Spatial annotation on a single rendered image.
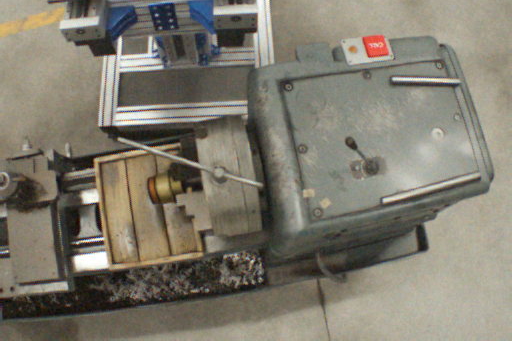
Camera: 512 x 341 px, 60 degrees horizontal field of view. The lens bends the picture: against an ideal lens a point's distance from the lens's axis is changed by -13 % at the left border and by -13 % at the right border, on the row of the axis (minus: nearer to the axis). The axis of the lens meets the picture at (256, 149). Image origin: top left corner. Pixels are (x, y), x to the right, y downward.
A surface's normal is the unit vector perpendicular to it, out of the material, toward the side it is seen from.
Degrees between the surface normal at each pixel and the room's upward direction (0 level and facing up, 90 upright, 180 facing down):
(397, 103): 0
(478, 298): 0
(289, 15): 0
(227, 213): 49
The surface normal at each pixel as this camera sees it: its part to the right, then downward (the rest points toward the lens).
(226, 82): 0.02, -0.30
